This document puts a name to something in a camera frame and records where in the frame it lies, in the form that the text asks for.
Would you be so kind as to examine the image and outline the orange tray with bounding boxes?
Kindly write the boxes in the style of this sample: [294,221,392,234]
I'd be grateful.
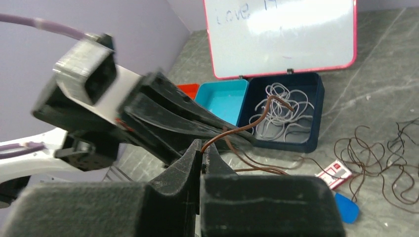
[177,83,200,100]

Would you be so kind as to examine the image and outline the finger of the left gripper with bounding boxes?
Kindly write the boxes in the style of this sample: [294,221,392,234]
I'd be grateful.
[121,114,237,165]
[130,72,237,136]

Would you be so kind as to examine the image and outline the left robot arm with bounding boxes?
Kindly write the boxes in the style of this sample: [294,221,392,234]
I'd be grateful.
[0,68,254,204]

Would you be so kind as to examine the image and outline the white cable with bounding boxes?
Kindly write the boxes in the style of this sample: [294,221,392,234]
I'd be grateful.
[253,82,315,143]

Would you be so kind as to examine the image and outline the navy blue tray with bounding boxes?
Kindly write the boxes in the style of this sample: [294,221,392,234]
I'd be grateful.
[237,73,325,153]

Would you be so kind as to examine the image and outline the pink framed whiteboard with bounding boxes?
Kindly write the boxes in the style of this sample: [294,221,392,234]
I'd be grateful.
[204,0,357,79]

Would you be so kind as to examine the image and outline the red white staples box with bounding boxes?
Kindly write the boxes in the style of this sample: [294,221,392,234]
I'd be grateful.
[316,160,353,190]

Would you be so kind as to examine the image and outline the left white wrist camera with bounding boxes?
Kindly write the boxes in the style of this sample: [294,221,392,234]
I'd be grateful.
[53,39,140,125]

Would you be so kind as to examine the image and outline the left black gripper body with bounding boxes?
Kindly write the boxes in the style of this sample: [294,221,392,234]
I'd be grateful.
[32,73,140,141]

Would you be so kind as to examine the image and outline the light blue tray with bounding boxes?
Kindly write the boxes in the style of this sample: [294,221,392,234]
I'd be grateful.
[195,79,249,125]

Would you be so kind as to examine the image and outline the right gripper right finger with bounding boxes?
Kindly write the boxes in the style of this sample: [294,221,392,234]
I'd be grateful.
[200,145,346,237]

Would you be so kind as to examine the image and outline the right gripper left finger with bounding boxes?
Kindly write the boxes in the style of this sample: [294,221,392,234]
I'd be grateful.
[0,140,202,237]

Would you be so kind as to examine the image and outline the blue grey eraser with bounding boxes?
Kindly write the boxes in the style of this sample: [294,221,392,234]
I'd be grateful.
[334,193,360,224]

